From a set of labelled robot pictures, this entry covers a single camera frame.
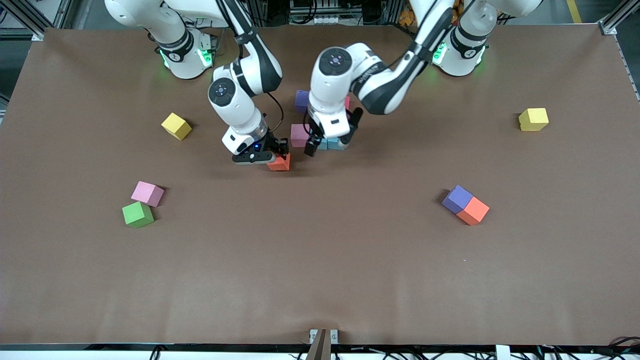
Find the pink foam cube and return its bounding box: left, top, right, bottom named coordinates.
left=131, top=181, right=165, bottom=208
left=290, top=123, right=312, bottom=148

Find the orange foam cube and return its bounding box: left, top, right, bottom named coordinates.
left=266, top=152, right=292, bottom=172
left=456, top=196, right=490, bottom=226

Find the green foam cube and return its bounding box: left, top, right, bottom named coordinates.
left=122, top=201, right=155, bottom=229

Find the yellow foam cube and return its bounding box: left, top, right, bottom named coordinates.
left=161, top=112, right=193, bottom=141
left=518, top=108, right=550, bottom=132

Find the large white power strip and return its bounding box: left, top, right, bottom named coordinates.
left=192, top=0, right=251, bottom=29

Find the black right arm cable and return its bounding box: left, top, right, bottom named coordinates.
left=265, top=91, right=285, bottom=133

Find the aluminium frame post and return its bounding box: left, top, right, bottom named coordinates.
left=382, top=0, right=403, bottom=25
left=248, top=0, right=268, bottom=27

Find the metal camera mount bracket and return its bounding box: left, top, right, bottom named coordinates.
left=306, top=328, right=340, bottom=360

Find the aluminium frame strut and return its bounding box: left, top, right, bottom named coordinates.
left=599, top=0, right=640, bottom=36
left=4, top=0, right=76, bottom=41

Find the aluminium table edge rail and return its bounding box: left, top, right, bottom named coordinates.
left=612, top=32, right=640, bottom=103

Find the black cable bundle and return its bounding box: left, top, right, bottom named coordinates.
left=535, top=336, right=640, bottom=360

